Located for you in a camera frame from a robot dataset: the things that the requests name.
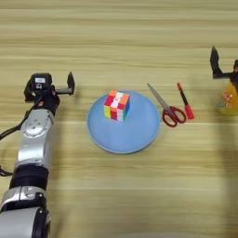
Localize round blue plate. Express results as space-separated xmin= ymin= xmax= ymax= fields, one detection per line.
xmin=86 ymin=89 xmax=162 ymax=155

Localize orange juice bottle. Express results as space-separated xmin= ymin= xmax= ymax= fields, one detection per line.
xmin=216 ymin=80 xmax=238 ymax=117

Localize left gripper labelled black box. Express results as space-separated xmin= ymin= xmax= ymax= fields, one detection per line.
xmin=30 ymin=73 xmax=53 ymax=93

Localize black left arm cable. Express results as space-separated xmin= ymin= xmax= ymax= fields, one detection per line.
xmin=0 ymin=94 xmax=45 ymax=179

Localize red handled scissors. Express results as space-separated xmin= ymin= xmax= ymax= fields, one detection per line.
xmin=146 ymin=82 xmax=188 ymax=128

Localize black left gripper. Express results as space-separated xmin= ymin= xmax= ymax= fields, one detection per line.
xmin=23 ymin=71 xmax=76 ymax=116

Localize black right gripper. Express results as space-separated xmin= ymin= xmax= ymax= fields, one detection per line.
xmin=209 ymin=46 xmax=238 ymax=94

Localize red and black marker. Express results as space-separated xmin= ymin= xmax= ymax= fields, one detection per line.
xmin=176 ymin=82 xmax=196 ymax=121

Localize multicoloured puzzle cube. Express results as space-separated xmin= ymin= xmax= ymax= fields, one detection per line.
xmin=103 ymin=89 xmax=131 ymax=123

